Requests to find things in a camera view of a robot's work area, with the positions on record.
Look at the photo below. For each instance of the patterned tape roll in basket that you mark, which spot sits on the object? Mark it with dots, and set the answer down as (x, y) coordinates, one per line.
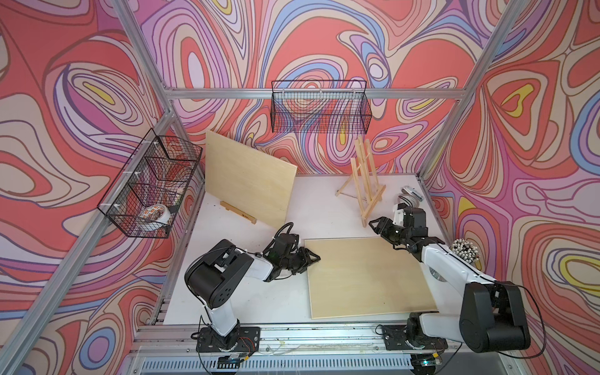
(154, 217)

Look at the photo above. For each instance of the small silver metal object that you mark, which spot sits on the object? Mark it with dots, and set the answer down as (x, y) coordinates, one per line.
(407, 190)

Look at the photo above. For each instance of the back black wire basket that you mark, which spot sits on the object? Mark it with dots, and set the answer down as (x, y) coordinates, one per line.
(320, 106)

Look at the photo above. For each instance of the clear packing tape roll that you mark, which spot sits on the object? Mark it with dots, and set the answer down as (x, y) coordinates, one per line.
(409, 200)

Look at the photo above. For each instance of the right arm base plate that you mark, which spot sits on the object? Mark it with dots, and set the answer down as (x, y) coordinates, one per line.
(399, 338)

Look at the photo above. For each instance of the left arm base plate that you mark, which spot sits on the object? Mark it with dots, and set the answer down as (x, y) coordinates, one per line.
(241, 340)

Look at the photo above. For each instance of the green circuit board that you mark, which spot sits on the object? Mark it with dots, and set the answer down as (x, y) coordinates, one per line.
(228, 362)

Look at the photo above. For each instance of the plywood board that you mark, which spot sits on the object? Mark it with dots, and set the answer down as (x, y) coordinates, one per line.
(365, 276)
(251, 181)

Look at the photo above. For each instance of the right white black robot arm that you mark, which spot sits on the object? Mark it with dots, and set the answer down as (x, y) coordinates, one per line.
(492, 317)

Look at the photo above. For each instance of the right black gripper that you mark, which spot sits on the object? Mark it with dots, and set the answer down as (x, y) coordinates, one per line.
(383, 221)

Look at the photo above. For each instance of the cup of pencils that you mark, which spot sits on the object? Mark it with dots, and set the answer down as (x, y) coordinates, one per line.
(467, 251)

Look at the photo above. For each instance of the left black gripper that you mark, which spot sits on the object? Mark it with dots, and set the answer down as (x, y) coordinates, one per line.
(301, 252)

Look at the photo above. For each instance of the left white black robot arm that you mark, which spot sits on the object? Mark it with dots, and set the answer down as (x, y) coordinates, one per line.
(214, 276)

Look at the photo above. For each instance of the wooden easel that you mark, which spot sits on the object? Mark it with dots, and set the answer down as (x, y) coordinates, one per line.
(239, 212)
(364, 176)

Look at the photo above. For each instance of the aluminium mounting rail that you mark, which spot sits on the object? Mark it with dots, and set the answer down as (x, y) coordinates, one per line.
(306, 348)

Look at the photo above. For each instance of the left black wire basket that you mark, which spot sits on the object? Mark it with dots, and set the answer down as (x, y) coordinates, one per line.
(159, 172)

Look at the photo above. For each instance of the black wire basket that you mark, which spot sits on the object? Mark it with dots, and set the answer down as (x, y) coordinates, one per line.
(159, 172)
(320, 106)

